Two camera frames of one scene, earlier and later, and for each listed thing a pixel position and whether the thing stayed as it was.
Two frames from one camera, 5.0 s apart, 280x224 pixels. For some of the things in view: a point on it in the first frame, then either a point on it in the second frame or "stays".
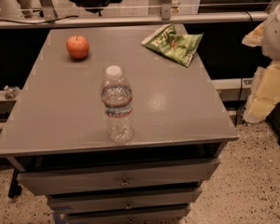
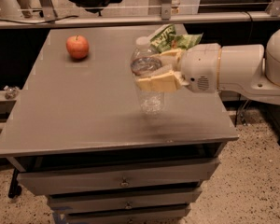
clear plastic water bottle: [118, 94] -> [145, 60]
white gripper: [277, 36] -> [200, 66]
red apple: [77, 46] stays
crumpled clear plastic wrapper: [10, 91] stays
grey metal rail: [32, 21] stays
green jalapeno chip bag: [178, 48] stays
